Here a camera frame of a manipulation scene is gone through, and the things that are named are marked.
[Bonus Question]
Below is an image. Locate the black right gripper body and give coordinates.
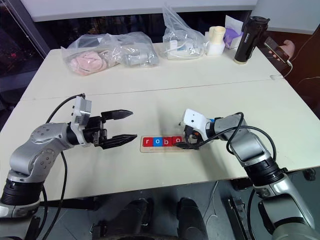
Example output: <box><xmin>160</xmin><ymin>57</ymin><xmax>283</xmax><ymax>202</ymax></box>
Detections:
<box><xmin>183</xmin><ymin>125</ymin><xmax>201</xmax><ymax>149</ymax></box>

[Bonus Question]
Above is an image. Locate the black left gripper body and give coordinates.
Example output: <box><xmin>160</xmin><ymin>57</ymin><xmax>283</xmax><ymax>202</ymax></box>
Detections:
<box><xmin>83</xmin><ymin>115</ymin><xmax>110</xmax><ymax>149</ymax></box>

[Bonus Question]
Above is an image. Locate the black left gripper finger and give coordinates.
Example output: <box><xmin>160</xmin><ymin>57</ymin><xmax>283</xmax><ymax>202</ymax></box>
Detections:
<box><xmin>100</xmin><ymin>134</ymin><xmax>139</xmax><ymax>151</ymax></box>
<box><xmin>100</xmin><ymin>108</ymin><xmax>134</xmax><ymax>121</ymax></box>

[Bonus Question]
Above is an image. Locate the wooden letter tray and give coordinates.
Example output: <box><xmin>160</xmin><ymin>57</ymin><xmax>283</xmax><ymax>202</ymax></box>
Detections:
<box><xmin>139</xmin><ymin>135</ymin><xmax>195</xmax><ymax>154</ymax></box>

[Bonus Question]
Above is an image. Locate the person's bare hand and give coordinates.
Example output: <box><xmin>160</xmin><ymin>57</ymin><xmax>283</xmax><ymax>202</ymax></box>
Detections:
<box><xmin>268</xmin><ymin>39</ymin><xmax>297</xmax><ymax>64</ymax></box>

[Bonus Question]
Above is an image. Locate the clear bag with grey parts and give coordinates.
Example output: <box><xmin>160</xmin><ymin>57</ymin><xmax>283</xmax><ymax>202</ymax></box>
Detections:
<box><xmin>109</xmin><ymin>31</ymin><xmax>161</xmax><ymax>69</ymax></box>

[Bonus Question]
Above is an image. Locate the clear bag with pink plush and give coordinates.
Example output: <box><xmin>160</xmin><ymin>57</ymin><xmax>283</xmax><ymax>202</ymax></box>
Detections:
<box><xmin>60</xmin><ymin>33</ymin><xmax>121</xmax><ymax>76</ymax></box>

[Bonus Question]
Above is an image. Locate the dark rounded shape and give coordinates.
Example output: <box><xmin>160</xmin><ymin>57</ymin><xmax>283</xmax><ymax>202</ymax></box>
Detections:
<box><xmin>116</xmin><ymin>198</ymin><xmax>155</xmax><ymax>240</ymax></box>
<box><xmin>176</xmin><ymin>197</ymin><xmax>209</xmax><ymax>240</ymax></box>

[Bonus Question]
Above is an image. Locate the clear bag with white items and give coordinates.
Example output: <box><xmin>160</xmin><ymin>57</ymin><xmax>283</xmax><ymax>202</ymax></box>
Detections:
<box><xmin>162</xmin><ymin>2</ymin><xmax>209</xmax><ymax>61</ymax></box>

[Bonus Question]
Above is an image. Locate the purple and white tissue box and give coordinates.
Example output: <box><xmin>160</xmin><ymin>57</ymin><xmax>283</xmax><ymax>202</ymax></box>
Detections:
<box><xmin>223</xmin><ymin>14</ymin><xmax>245</xmax><ymax>50</ymax></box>

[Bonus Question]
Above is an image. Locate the black travel tumbler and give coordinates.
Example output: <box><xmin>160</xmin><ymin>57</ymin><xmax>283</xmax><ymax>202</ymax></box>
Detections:
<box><xmin>233</xmin><ymin>15</ymin><xmax>271</xmax><ymax>66</ymax></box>

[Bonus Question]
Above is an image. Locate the black smartphone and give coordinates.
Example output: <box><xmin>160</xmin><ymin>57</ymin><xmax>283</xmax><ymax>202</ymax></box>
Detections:
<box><xmin>263</xmin><ymin>36</ymin><xmax>293</xmax><ymax>66</ymax></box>

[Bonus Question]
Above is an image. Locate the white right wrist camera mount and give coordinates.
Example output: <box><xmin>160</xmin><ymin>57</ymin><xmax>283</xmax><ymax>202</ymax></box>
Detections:
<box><xmin>180</xmin><ymin>108</ymin><xmax>212</xmax><ymax>141</ymax></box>

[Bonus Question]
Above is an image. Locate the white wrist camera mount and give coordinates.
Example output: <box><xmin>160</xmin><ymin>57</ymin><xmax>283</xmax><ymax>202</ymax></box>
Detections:
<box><xmin>69</xmin><ymin>95</ymin><xmax>94</xmax><ymax>147</ymax></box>
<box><xmin>180</xmin><ymin>108</ymin><xmax>212</xmax><ymax>141</ymax></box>

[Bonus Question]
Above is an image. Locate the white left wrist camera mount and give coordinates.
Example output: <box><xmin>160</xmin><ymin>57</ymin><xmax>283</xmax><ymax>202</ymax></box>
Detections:
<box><xmin>69</xmin><ymin>95</ymin><xmax>94</xmax><ymax>147</ymax></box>

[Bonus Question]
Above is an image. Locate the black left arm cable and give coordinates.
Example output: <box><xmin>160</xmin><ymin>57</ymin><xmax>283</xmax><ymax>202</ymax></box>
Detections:
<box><xmin>41</xmin><ymin>93</ymin><xmax>86</xmax><ymax>240</ymax></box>

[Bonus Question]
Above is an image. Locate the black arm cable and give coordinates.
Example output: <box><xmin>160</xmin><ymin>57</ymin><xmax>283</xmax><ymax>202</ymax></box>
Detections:
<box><xmin>193</xmin><ymin>111</ymin><xmax>278</xmax><ymax>240</ymax></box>
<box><xmin>41</xmin><ymin>93</ymin><xmax>86</xmax><ymax>240</ymax></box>

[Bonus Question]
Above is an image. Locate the thin white hanging cable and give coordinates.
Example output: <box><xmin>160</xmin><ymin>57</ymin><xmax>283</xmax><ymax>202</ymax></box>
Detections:
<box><xmin>201</xmin><ymin>179</ymin><xmax>220</xmax><ymax>240</ymax></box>

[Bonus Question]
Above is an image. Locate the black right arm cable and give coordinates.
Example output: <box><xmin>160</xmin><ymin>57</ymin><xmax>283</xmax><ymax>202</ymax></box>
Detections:
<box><xmin>193</xmin><ymin>111</ymin><xmax>278</xmax><ymax>240</ymax></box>

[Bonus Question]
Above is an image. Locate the black metal floor bracket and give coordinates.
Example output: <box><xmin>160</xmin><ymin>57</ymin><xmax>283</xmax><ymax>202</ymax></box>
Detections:
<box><xmin>226</xmin><ymin>196</ymin><xmax>251</xmax><ymax>240</ymax></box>

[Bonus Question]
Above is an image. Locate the white charging cable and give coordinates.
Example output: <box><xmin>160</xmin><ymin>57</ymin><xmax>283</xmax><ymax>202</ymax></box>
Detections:
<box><xmin>269</xmin><ymin>60</ymin><xmax>294</xmax><ymax>81</ymax></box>

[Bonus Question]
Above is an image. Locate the grey metal post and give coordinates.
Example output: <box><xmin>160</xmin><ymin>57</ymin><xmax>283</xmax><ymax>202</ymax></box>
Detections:
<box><xmin>9</xmin><ymin>0</ymin><xmax>50</xmax><ymax>60</ymax></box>

